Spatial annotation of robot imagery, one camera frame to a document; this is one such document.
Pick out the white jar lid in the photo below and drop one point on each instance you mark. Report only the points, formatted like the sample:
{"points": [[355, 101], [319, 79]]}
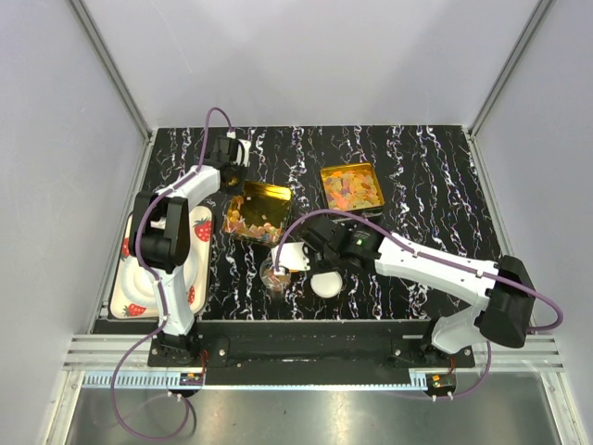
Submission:
{"points": [[326, 285]]}

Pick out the left aluminium frame post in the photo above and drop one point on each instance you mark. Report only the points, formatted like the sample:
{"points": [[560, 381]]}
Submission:
{"points": [[90, 28]]}

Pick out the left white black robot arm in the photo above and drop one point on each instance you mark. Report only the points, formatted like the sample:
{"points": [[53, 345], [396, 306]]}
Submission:
{"points": [[160, 233]]}

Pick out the gold tin with lollipops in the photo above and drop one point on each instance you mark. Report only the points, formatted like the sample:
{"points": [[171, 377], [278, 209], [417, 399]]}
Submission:
{"points": [[260, 214]]}

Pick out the strawberry pattern tray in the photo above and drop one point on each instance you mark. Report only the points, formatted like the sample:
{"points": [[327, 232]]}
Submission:
{"points": [[200, 219]]}

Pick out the small clear cup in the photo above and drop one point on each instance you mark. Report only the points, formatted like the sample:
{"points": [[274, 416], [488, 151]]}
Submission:
{"points": [[160, 224]]}

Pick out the aluminium rail base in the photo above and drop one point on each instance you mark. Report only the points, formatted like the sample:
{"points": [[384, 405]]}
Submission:
{"points": [[105, 361]]}

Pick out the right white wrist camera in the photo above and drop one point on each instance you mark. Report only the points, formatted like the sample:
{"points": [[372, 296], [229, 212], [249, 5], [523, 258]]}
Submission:
{"points": [[290, 257]]}

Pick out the white paper plate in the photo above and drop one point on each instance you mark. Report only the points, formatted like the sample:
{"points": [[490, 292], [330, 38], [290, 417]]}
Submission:
{"points": [[136, 286]]}

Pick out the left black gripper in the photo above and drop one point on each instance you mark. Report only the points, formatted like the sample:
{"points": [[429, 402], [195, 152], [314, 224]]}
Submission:
{"points": [[238, 190]]}

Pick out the clear plastic jar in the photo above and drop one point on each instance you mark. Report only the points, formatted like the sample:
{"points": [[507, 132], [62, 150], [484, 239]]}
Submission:
{"points": [[275, 284]]}

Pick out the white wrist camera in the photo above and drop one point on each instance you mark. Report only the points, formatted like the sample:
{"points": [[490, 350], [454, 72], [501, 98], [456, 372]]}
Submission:
{"points": [[242, 149], [290, 257]]}

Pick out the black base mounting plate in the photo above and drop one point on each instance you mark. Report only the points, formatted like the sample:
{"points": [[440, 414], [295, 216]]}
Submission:
{"points": [[304, 339]]}

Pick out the gold tin with gummies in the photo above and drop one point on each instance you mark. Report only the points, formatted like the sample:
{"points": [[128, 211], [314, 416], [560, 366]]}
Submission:
{"points": [[352, 188]]}

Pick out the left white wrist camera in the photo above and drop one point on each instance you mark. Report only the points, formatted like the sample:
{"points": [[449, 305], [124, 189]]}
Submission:
{"points": [[242, 149]]}

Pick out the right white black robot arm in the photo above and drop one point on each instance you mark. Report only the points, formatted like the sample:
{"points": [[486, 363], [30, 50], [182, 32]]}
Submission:
{"points": [[498, 294]]}

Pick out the right aluminium frame post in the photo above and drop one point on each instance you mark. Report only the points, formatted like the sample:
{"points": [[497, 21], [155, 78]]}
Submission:
{"points": [[520, 47]]}

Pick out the black marble pattern mat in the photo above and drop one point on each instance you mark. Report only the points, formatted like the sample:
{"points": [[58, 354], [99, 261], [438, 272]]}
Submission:
{"points": [[433, 196]]}

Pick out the aluminium frame post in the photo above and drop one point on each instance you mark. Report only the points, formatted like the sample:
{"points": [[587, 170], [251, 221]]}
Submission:
{"points": [[520, 47], [90, 28]]}

